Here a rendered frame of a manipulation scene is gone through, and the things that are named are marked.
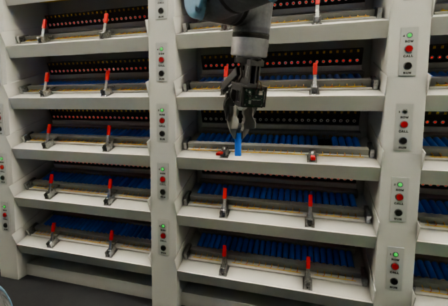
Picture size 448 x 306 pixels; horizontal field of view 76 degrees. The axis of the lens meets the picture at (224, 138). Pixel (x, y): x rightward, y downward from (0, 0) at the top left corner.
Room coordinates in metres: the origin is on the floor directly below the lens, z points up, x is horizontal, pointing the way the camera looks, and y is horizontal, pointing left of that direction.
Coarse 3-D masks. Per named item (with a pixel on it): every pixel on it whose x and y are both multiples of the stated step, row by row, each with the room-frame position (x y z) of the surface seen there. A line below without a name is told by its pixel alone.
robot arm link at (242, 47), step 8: (232, 40) 0.71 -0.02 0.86; (240, 40) 0.68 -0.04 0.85; (248, 40) 0.67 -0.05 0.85; (256, 40) 0.67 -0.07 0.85; (264, 40) 0.68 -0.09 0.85; (232, 48) 0.71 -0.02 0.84; (240, 48) 0.68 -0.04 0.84; (248, 48) 0.68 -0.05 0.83; (256, 48) 0.68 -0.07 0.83; (264, 48) 0.69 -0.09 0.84; (240, 56) 0.70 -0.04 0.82; (248, 56) 0.68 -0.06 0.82; (256, 56) 0.68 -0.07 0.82; (264, 56) 0.70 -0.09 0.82
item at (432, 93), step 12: (432, 48) 0.87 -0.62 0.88; (444, 48) 0.86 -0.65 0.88; (432, 60) 0.88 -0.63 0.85; (444, 60) 0.88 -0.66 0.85; (432, 72) 0.86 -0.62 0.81; (444, 72) 0.86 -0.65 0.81; (432, 84) 0.80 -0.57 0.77; (444, 84) 0.79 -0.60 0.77; (432, 96) 0.74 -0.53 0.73; (444, 96) 0.73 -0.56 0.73; (432, 108) 0.75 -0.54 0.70; (444, 108) 0.74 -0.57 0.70
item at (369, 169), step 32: (192, 128) 1.06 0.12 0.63; (288, 128) 1.00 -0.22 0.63; (320, 128) 0.97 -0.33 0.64; (352, 128) 0.94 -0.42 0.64; (192, 160) 0.91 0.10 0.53; (224, 160) 0.88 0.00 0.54; (256, 160) 0.86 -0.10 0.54; (288, 160) 0.84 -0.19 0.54; (320, 160) 0.83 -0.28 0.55; (352, 160) 0.81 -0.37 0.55
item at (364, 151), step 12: (192, 144) 0.96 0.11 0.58; (204, 144) 0.94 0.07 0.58; (216, 144) 0.93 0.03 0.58; (228, 144) 0.92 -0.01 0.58; (252, 144) 0.91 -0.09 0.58; (264, 144) 0.90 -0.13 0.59; (276, 144) 0.89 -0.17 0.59; (288, 144) 0.89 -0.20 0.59; (348, 156) 0.82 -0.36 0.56; (360, 156) 0.81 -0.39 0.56
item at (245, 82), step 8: (248, 64) 0.68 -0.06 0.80; (256, 64) 0.68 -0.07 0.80; (240, 72) 0.73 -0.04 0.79; (248, 72) 0.68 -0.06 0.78; (256, 72) 0.68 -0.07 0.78; (240, 80) 0.74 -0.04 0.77; (248, 80) 0.68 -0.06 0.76; (256, 80) 0.71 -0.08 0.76; (232, 88) 0.73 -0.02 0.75; (240, 88) 0.68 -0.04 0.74; (248, 88) 0.69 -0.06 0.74; (256, 88) 0.69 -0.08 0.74; (264, 88) 0.71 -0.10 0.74; (232, 96) 0.74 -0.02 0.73; (240, 96) 0.68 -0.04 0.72; (248, 96) 0.69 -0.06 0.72; (256, 96) 0.70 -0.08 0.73; (264, 96) 0.71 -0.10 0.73; (240, 104) 0.69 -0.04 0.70; (248, 104) 0.70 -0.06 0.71; (256, 104) 0.70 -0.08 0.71; (264, 104) 0.71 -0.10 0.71
